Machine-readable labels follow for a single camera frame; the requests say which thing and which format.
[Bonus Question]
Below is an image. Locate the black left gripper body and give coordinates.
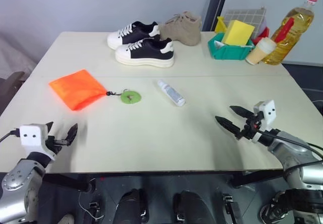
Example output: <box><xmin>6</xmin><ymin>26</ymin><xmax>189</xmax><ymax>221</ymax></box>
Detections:
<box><xmin>45</xmin><ymin>134</ymin><xmax>69</xmax><ymax>157</ymax></box>

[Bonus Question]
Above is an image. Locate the black and white sneaker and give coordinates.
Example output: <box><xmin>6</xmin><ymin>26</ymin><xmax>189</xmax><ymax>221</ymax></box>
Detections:
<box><xmin>115</xmin><ymin>37</ymin><xmax>175</xmax><ymax>69</ymax></box>
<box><xmin>106</xmin><ymin>21</ymin><xmax>162</xmax><ymax>50</ymax></box>

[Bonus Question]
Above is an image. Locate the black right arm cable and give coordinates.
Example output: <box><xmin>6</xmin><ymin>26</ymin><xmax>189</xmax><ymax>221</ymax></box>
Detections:
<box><xmin>257</xmin><ymin>130</ymin><xmax>323</xmax><ymax>159</ymax></box>

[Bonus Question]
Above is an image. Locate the beige paper cup with lid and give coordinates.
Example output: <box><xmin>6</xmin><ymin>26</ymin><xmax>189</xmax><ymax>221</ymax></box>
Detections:
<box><xmin>245</xmin><ymin>37</ymin><xmax>278</xmax><ymax>66</ymax></box>

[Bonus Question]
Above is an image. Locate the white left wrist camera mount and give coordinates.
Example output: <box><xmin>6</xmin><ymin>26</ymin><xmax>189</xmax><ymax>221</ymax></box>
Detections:
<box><xmin>19</xmin><ymin>124</ymin><xmax>57</xmax><ymax>161</ymax></box>

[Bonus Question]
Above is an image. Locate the yellow plastic bin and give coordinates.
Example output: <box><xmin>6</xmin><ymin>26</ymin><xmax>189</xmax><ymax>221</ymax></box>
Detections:
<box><xmin>214</xmin><ymin>16</ymin><xmax>228</xmax><ymax>33</ymax></box>

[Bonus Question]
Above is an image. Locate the red plastic bin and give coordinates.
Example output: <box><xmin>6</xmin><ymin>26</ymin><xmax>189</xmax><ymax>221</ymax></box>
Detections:
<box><xmin>251</xmin><ymin>26</ymin><xmax>271</xmax><ymax>44</ymax></box>

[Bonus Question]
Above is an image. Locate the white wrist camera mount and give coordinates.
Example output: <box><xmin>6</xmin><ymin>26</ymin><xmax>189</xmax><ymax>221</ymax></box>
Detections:
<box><xmin>19</xmin><ymin>124</ymin><xmax>57</xmax><ymax>161</ymax></box>
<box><xmin>251</xmin><ymin>99</ymin><xmax>277</xmax><ymax>143</ymax></box>

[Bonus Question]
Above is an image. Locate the beige lace-up boot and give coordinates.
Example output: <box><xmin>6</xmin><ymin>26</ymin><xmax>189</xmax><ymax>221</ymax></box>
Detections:
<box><xmin>158</xmin><ymin>11</ymin><xmax>202</xmax><ymax>46</ymax></box>

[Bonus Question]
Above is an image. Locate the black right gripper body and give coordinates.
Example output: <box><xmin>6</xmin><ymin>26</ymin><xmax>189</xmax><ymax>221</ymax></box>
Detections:
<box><xmin>241</xmin><ymin>111</ymin><xmax>264</xmax><ymax>142</ymax></box>

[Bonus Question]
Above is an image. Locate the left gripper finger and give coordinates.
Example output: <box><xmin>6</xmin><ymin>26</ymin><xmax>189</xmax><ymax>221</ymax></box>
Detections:
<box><xmin>45</xmin><ymin>121</ymin><xmax>55</xmax><ymax>136</ymax></box>
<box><xmin>63</xmin><ymin>123</ymin><xmax>79</xmax><ymax>147</ymax></box>

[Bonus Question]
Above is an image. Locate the yellow sponge block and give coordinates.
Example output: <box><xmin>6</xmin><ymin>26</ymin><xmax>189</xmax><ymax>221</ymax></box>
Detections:
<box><xmin>223</xmin><ymin>20</ymin><xmax>255</xmax><ymax>46</ymax></box>

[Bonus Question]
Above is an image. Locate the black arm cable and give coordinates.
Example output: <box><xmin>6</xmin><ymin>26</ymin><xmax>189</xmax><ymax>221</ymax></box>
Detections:
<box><xmin>0</xmin><ymin>130</ymin><xmax>21</xmax><ymax>143</ymax></box>
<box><xmin>257</xmin><ymin>130</ymin><xmax>323</xmax><ymax>159</ymax></box>

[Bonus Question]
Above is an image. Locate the orange drawstring pouch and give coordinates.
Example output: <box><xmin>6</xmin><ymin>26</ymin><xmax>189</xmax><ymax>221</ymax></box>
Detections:
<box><xmin>48</xmin><ymin>69</ymin><xmax>124</xmax><ymax>111</ymax></box>

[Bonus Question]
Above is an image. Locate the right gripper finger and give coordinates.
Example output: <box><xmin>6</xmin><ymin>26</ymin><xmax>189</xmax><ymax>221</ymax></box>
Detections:
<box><xmin>229</xmin><ymin>105</ymin><xmax>254</xmax><ymax>120</ymax></box>
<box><xmin>214</xmin><ymin>116</ymin><xmax>245</xmax><ymax>140</ymax></box>

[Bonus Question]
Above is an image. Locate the cooking oil bottle red cap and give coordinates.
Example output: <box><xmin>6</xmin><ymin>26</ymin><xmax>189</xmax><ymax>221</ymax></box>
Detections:
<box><xmin>261</xmin><ymin>0</ymin><xmax>319</xmax><ymax>66</ymax></box>

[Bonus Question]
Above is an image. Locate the dark rounded shape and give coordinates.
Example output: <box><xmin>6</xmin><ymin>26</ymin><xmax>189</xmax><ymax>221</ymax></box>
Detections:
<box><xmin>173</xmin><ymin>189</ymin><xmax>216</xmax><ymax>224</ymax></box>
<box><xmin>118</xmin><ymin>188</ymin><xmax>148</xmax><ymax>223</ymax></box>

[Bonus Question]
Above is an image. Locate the dark vertical post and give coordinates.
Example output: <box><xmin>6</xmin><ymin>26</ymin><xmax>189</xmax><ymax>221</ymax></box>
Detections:
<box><xmin>201</xmin><ymin>0</ymin><xmax>232</xmax><ymax>32</ymax></box>

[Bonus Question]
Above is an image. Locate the black table frame bar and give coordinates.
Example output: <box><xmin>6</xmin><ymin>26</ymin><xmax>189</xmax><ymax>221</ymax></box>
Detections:
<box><xmin>230</xmin><ymin>170</ymin><xmax>287</xmax><ymax>189</ymax></box>

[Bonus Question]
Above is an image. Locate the green round kiwi-slice keychain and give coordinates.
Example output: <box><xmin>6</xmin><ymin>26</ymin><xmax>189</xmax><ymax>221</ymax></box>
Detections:
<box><xmin>120</xmin><ymin>88</ymin><xmax>142</xmax><ymax>105</ymax></box>

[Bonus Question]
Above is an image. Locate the white spray bottle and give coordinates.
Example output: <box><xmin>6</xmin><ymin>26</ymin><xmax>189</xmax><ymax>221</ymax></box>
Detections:
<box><xmin>157</xmin><ymin>79</ymin><xmax>186</xmax><ymax>107</ymax></box>

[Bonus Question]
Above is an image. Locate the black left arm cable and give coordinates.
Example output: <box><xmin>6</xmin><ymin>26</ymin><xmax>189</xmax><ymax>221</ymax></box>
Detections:
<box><xmin>0</xmin><ymin>130</ymin><xmax>21</xmax><ymax>143</ymax></box>

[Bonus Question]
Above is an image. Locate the white grid rack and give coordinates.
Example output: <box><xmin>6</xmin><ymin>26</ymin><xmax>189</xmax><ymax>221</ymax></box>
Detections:
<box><xmin>222</xmin><ymin>6</ymin><xmax>268</xmax><ymax>37</ymax></box>

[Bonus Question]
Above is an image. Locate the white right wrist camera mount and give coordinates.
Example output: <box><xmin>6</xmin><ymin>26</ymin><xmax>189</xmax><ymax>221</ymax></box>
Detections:
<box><xmin>251</xmin><ymin>99</ymin><xmax>277</xmax><ymax>143</ymax></box>

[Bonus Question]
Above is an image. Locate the green plastic bin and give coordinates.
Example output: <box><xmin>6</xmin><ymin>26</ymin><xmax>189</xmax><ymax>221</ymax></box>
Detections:
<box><xmin>207</xmin><ymin>32</ymin><xmax>256</xmax><ymax>61</ymax></box>

